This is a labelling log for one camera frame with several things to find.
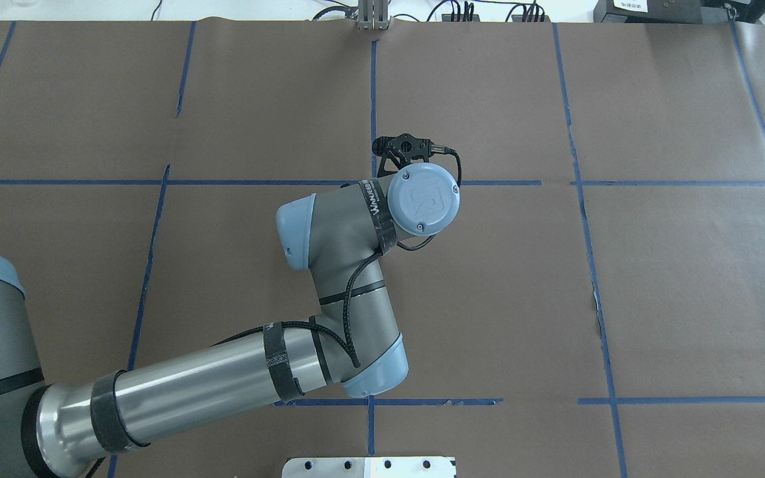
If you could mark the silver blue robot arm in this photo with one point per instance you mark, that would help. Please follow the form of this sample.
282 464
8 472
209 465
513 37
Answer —
58 430

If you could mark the brown paper table cover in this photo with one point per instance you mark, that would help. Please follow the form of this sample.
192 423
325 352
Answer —
597 307

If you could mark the black box device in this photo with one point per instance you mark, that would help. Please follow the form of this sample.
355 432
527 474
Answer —
678 12

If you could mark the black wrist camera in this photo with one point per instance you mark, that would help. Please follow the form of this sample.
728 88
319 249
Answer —
405 149

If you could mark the aluminium frame post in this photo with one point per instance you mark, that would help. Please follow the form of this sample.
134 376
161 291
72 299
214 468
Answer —
373 15

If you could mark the white camera post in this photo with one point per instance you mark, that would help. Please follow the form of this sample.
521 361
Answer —
385 466

